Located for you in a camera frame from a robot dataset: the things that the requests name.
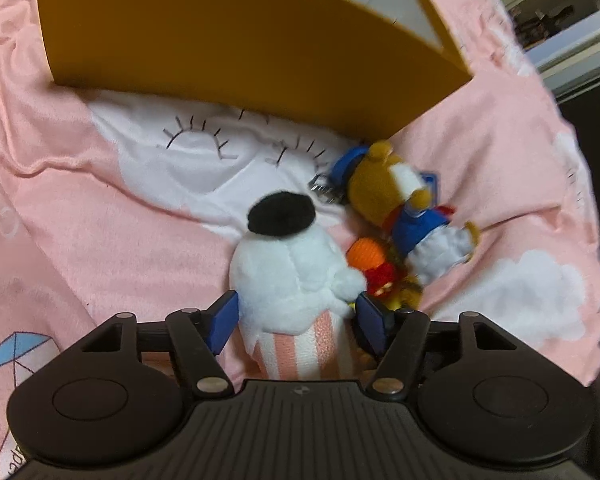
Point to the orange cardboard box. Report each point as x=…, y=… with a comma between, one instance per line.
x=230, y=40

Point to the pink printed blanket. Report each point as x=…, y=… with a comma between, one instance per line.
x=105, y=210

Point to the white plush toy black hat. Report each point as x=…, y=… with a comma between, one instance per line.
x=285, y=270

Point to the small red yellow plush toy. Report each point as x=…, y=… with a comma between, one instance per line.
x=375, y=270

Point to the white door frame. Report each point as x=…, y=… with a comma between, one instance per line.
x=580, y=50

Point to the brown bear plush blue outfit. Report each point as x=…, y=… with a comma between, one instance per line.
x=375, y=185

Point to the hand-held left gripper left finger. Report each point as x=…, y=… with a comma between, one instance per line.
x=225, y=322

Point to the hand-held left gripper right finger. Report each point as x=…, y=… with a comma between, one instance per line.
x=371, y=322

